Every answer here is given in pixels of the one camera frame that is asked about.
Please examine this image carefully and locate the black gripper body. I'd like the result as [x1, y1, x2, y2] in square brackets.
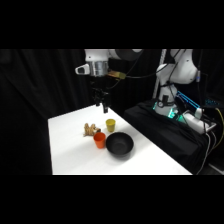
[90, 77, 110, 103]

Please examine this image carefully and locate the tiger plush toy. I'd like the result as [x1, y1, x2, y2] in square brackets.
[82, 122, 102, 138]

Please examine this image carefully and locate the black bowl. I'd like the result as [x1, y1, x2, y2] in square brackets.
[105, 131, 135, 158]

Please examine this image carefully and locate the yellow plastic cup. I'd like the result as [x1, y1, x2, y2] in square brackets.
[105, 118, 117, 133]

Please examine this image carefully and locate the yellow-brown wrist connector box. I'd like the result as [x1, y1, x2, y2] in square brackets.
[107, 70, 127, 81]

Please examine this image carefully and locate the orange plastic cup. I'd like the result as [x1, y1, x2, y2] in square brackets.
[93, 131, 107, 150]

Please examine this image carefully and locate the black cloth-covered robot stand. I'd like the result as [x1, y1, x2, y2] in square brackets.
[123, 99, 214, 176]

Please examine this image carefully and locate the black curtain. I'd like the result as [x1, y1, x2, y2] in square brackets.
[0, 49, 224, 176]

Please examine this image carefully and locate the blue-lit control device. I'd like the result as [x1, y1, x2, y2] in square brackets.
[175, 90, 204, 118]

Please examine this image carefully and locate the white power strip box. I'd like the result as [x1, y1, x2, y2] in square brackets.
[181, 111, 218, 135]

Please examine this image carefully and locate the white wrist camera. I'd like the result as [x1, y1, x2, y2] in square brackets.
[74, 64, 91, 76]

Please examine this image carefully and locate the white cable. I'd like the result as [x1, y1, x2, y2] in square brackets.
[195, 131, 215, 176]

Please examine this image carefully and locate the yellow cable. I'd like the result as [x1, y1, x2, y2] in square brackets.
[214, 107, 224, 149]

